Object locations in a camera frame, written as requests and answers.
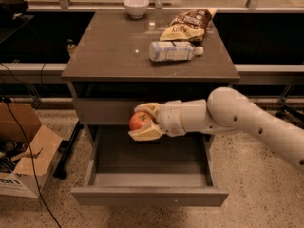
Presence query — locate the red apple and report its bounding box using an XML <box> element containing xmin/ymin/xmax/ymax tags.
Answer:
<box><xmin>129</xmin><ymin>111</ymin><xmax>153</xmax><ymax>130</ymax></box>

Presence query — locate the open cardboard box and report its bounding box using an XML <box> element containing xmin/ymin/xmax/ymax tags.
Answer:
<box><xmin>0</xmin><ymin>103</ymin><xmax>62</xmax><ymax>198</ymax></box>

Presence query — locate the closed grey top drawer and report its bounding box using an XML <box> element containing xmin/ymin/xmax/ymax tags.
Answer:
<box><xmin>72</xmin><ymin>98</ymin><xmax>229</xmax><ymax>126</ymax></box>

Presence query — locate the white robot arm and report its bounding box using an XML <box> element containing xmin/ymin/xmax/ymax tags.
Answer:
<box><xmin>129</xmin><ymin>87</ymin><xmax>304</xmax><ymax>171</ymax></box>

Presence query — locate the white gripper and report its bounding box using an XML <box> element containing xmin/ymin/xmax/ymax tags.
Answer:
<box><xmin>128</xmin><ymin>100</ymin><xmax>186</xmax><ymax>142</ymax></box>

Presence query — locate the clear plastic water bottle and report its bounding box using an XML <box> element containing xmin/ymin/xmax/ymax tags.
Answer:
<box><xmin>149</xmin><ymin>41</ymin><xmax>204</xmax><ymax>62</ymax></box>

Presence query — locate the white ceramic bowl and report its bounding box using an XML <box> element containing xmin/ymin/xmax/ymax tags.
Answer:
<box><xmin>123</xmin><ymin>0</ymin><xmax>149</xmax><ymax>18</ymax></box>

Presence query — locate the brown chip bag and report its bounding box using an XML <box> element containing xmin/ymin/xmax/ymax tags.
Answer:
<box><xmin>160</xmin><ymin>9</ymin><xmax>214</xmax><ymax>42</ymax></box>

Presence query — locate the black cable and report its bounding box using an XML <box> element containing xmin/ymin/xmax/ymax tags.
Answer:
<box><xmin>0</xmin><ymin>62</ymin><xmax>63</xmax><ymax>228</ymax></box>

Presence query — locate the black bag on desk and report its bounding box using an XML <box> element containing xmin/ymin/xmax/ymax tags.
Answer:
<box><xmin>0</xmin><ymin>0</ymin><xmax>29</xmax><ymax>20</ymax></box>

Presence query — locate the black table leg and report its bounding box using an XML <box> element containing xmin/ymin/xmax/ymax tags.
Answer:
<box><xmin>53</xmin><ymin>122</ymin><xmax>84</xmax><ymax>180</ymax></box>

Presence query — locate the grey drawer cabinet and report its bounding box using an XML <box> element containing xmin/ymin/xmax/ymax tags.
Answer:
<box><xmin>62</xmin><ymin>9</ymin><xmax>239</xmax><ymax>142</ymax></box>

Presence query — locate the open grey middle drawer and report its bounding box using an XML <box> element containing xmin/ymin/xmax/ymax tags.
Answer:
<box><xmin>72</xmin><ymin>125</ymin><xmax>229</xmax><ymax>206</ymax></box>

